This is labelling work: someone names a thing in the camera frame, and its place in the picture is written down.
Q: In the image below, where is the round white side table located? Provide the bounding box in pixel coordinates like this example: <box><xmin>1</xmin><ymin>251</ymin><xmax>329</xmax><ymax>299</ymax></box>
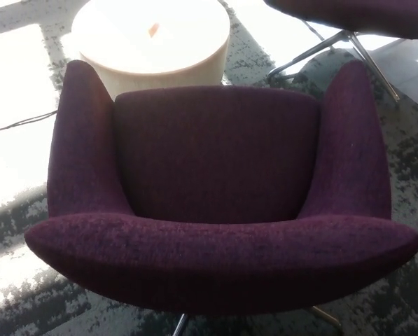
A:
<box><xmin>70</xmin><ymin>0</ymin><xmax>231</xmax><ymax>102</ymax></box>

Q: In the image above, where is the purple fabric armchair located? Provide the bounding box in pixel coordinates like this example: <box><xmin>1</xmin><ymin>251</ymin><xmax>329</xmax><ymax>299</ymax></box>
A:
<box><xmin>24</xmin><ymin>59</ymin><xmax>418</xmax><ymax>336</ymax></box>

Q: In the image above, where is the purple chair with metal legs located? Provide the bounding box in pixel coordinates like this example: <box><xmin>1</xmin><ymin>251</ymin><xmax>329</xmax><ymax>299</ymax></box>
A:
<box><xmin>263</xmin><ymin>0</ymin><xmax>418</xmax><ymax>102</ymax></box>

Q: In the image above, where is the thin black floor cable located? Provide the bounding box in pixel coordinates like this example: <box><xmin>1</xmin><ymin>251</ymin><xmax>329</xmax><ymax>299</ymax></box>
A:
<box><xmin>0</xmin><ymin>109</ymin><xmax>57</xmax><ymax>134</ymax></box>

